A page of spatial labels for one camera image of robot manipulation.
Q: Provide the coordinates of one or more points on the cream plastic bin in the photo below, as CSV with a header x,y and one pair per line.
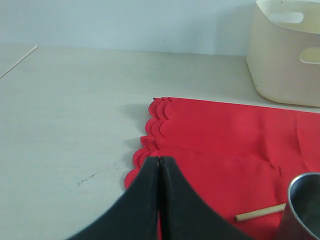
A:
x,y
283,54

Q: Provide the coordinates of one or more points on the stainless steel cup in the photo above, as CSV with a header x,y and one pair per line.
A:
x,y
301,216

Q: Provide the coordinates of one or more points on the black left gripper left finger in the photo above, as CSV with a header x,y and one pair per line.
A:
x,y
134,216

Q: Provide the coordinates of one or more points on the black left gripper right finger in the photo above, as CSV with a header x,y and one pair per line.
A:
x,y
183,215

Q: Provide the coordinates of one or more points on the lower wooden chopstick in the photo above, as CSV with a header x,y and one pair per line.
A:
x,y
260,213

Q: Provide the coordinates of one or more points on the red tablecloth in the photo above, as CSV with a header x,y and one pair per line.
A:
x,y
238,158

